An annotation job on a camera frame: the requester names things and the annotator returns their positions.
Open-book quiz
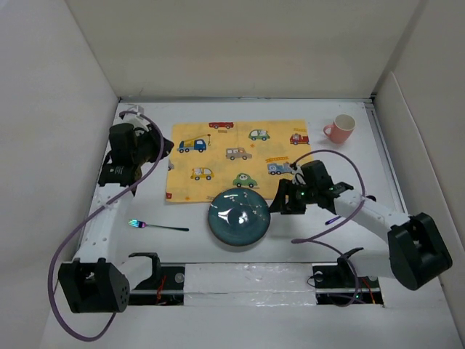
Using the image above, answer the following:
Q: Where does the dark teal ceramic plate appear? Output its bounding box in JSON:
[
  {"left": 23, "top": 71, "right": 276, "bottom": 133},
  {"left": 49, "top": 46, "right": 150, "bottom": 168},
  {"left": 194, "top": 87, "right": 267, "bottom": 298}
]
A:
[{"left": 206, "top": 188, "right": 271, "bottom": 253}]

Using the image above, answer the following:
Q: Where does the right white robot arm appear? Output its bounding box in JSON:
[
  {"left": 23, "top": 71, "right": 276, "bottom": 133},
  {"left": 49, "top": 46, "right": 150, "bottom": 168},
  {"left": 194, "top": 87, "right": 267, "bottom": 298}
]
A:
[{"left": 269, "top": 160, "right": 453, "bottom": 290}]

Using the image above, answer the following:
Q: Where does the yellow vehicle-print cloth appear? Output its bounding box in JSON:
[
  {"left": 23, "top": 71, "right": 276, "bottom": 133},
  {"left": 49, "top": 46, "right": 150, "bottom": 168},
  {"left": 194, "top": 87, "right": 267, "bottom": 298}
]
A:
[{"left": 166, "top": 119, "right": 311, "bottom": 203}]

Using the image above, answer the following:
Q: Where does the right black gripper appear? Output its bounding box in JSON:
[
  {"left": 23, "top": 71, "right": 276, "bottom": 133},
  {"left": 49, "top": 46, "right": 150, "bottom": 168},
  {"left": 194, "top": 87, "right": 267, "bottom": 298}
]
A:
[{"left": 267, "top": 178, "right": 318, "bottom": 214}]

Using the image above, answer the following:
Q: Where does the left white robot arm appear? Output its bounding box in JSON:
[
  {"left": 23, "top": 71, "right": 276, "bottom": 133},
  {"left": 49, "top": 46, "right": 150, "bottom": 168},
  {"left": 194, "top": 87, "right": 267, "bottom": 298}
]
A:
[{"left": 58, "top": 121, "right": 174, "bottom": 313}]

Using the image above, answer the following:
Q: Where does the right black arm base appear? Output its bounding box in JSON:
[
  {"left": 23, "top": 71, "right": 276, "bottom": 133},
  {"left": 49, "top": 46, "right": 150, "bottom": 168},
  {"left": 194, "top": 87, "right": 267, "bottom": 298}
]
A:
[{"left": 307, "top": 248, "right": 384, "bottom": 307}]

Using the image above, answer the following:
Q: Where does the pink ceramic mug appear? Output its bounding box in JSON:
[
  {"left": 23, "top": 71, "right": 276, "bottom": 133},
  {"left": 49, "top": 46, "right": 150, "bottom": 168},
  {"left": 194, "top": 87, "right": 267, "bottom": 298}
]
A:
[{"left": 323, "top": 114, "right": 356, "bottom": 144}]

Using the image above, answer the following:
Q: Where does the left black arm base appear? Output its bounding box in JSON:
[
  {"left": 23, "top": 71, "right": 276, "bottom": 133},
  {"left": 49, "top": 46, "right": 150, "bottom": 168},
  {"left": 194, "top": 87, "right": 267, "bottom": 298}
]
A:
[{"left": 120, "top": 252, "right": 186, "bottom": 306}]

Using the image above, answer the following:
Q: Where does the iridescent purple metal spoon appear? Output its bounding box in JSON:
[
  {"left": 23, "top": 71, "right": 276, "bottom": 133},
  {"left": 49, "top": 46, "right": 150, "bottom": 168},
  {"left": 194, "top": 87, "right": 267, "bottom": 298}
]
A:
[{"left": 324, "top": 216, "right": 341, "bottom": 225}]

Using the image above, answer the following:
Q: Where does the iridescent metal fork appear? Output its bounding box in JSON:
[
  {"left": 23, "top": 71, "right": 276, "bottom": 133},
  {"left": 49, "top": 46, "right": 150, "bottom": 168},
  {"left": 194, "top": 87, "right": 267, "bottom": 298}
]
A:
[{"left": 128, "top": 219, "right": 190, "bottom": 232}]

